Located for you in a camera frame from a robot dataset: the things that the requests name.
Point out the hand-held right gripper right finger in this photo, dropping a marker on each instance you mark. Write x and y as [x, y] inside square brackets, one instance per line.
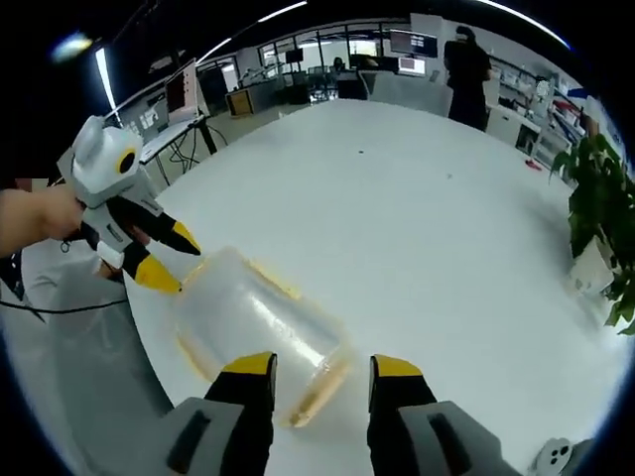
[412, 421]

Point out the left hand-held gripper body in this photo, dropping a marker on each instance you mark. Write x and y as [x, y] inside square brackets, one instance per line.
[106, 168]

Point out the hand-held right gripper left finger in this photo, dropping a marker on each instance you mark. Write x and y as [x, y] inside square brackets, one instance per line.
[233, 421]

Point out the clear plastic food container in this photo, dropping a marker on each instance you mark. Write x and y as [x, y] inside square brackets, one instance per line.
[263, 327]

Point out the person's left hand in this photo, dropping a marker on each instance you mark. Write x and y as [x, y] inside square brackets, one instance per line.
[42, 213]

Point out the white desk with black legs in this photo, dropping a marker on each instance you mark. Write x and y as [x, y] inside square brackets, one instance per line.
[171, 134]

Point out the wooden cabinet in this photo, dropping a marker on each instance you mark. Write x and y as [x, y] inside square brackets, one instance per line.
[240, 103]

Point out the white device with round holes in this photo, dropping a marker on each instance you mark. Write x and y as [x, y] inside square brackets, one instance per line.
[555, 455]

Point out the green potted plant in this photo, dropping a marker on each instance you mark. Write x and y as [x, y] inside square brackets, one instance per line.
[602, 218]

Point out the small red object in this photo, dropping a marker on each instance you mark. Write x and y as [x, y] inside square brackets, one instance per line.
[533, 165]

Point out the wall screen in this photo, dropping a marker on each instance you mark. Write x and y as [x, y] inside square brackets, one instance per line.
[414, 43]

